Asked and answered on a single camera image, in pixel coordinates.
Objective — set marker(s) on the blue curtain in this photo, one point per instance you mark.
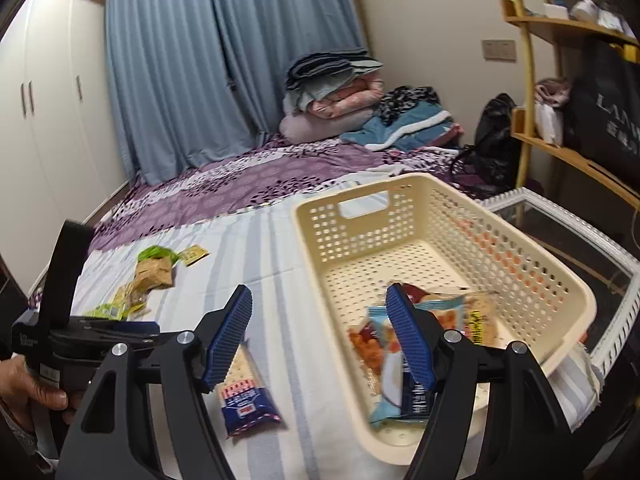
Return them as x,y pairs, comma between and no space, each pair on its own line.
200,60

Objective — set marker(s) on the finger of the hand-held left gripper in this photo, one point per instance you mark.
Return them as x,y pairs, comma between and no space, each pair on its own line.
135,329

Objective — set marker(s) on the light blue snack bag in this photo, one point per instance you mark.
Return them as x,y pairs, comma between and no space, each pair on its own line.
387,395

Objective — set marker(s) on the blue red-striped snack packet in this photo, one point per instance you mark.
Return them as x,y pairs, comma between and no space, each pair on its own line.
247,400

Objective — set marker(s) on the purple floral blanket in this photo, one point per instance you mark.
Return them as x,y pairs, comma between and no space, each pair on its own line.
225,185

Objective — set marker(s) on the person's left hand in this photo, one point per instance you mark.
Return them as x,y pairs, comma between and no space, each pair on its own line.
20,390

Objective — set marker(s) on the small yellow packet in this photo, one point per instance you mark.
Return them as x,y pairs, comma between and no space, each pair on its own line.
194,255

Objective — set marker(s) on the white wardrobe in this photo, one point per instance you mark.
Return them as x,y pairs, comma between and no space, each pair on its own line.
50,135

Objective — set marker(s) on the clear biscuit bag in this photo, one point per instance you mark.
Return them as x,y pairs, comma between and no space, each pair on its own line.
475,320

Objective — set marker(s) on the white box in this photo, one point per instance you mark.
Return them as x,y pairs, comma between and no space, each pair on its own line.
555,11

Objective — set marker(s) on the green and tan snack bag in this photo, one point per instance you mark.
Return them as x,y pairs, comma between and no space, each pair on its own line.
155,272

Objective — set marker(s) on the white packet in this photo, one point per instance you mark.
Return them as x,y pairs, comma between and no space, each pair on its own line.
547,122

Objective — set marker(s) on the black shopping bag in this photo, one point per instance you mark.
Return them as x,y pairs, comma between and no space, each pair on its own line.
605,110

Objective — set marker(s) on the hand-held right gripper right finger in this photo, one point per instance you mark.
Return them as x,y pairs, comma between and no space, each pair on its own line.
407,340

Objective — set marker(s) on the black leather bag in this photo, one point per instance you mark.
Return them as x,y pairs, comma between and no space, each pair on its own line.
492,135

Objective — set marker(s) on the stack of folded blankets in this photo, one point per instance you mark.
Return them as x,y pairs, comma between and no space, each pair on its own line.
325,80

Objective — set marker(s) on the lime green snack packet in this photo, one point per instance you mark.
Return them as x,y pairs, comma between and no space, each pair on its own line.
112,311

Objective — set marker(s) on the black patterned cloth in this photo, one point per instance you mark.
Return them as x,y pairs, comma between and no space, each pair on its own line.
405,97

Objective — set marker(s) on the wooden shelf rack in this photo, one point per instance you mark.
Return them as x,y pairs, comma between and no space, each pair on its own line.
550,22

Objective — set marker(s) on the wall switch plate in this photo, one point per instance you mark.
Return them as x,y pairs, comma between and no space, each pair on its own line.
498,50

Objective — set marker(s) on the cream plastic basket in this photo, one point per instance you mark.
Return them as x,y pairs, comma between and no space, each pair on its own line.
400,240

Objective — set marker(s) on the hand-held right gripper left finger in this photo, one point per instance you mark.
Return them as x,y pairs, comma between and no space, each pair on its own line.
232,340

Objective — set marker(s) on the white framed glass table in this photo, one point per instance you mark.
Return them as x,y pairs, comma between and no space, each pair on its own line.
560,210

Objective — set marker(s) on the pink cloth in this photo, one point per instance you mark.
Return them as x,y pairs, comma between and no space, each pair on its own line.
552,91

